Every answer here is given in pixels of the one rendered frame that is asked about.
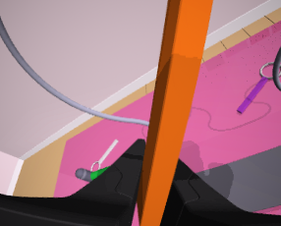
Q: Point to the purple handle with white loop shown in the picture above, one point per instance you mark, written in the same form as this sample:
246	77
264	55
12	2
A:
255	90

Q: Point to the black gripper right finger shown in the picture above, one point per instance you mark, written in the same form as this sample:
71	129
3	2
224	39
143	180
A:
191	202

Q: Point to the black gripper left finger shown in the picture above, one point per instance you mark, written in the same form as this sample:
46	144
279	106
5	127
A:
108	200

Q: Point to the white ring with straight handle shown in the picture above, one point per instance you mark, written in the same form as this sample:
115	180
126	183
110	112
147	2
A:
103	156

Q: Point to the grey loop with orange handle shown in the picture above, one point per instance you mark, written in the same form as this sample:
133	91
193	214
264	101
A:
182	45

